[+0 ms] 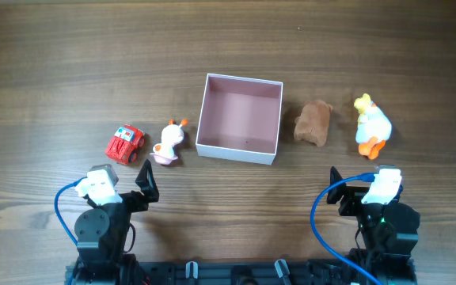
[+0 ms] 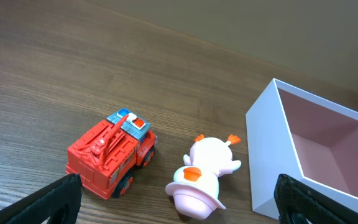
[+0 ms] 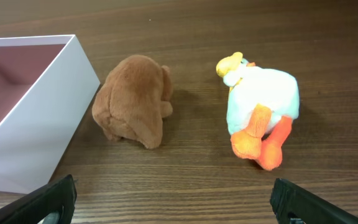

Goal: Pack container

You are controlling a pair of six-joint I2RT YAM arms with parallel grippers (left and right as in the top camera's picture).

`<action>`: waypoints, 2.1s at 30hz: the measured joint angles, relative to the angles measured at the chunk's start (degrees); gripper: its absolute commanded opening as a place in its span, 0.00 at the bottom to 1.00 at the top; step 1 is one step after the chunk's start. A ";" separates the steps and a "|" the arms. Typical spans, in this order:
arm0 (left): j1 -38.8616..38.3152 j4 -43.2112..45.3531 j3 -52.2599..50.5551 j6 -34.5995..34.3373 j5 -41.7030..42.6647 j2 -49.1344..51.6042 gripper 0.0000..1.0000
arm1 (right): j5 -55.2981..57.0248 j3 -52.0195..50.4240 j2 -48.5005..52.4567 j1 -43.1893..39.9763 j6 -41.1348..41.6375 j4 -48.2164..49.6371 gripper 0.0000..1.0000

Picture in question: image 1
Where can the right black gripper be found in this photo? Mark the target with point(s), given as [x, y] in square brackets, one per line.
[352, 198]

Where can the white yellow duck plush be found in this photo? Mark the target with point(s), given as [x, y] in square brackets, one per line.
[373, 127]

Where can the pink cardboard box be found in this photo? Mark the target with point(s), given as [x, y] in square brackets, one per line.
[240, 119]

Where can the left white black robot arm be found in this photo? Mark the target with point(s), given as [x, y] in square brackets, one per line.
[102, 230]

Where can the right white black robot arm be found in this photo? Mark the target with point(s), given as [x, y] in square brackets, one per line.
[389, 233]

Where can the brown plush toy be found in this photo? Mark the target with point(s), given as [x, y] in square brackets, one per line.
[313, 123]

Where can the red toy fire truck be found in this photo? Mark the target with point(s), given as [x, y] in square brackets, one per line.
[124, 145]

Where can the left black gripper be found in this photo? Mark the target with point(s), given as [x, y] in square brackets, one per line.
[146, 182]

